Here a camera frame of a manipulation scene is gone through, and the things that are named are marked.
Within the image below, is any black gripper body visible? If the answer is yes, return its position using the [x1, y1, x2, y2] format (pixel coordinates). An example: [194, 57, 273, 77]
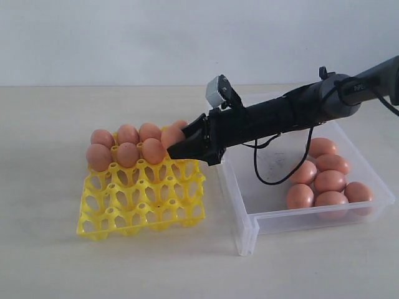
[203, 108, 249, 165]

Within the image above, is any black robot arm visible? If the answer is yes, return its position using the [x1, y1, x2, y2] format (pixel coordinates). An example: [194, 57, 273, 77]
[167, 57, 398, 166]

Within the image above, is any yellow plastic egg tray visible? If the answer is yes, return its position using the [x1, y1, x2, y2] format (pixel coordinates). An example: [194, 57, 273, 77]
[77, 134, 205, 240]

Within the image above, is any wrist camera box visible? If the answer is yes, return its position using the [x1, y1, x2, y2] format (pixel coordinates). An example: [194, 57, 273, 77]
[205, 74, 244, 110]

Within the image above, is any black cable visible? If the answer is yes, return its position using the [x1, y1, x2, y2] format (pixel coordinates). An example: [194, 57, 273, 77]
[252, 67, 399, 185]

